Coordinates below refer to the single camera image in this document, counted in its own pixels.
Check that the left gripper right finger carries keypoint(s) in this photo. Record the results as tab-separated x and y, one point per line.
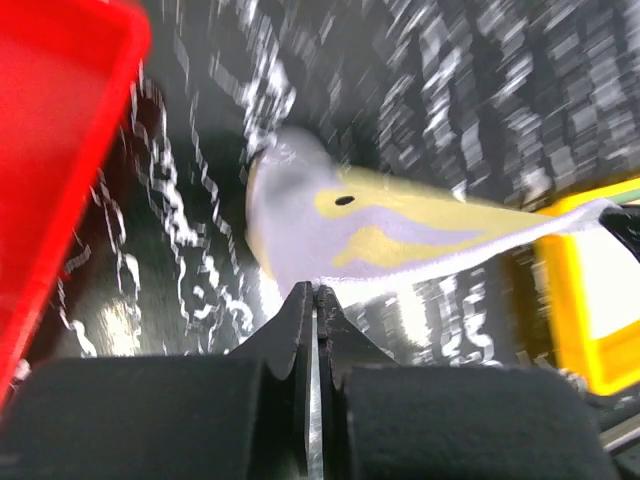
381	420

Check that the red plastic bin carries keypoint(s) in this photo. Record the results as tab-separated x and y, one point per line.
66	72

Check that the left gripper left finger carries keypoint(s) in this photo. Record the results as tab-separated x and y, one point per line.
243	415

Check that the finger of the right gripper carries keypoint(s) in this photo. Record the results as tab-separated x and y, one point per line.
623	222

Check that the yellow plastic bin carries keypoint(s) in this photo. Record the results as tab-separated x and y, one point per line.
592	286

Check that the grey yellow frog towel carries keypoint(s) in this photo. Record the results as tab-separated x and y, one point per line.
309	219

